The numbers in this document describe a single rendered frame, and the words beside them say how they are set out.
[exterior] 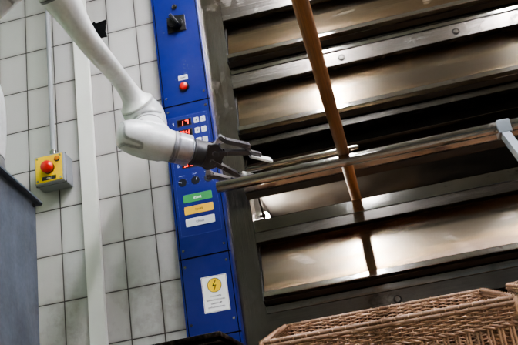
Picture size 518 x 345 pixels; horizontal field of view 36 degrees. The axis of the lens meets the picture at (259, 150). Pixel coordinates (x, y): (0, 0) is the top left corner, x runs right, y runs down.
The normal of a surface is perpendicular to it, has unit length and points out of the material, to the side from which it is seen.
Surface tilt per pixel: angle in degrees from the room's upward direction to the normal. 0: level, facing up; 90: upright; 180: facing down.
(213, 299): 90
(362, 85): 70
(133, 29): 90
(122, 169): 90
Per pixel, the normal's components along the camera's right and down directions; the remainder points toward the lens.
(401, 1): -0.23, -0.66
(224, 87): -0.20, -0.38
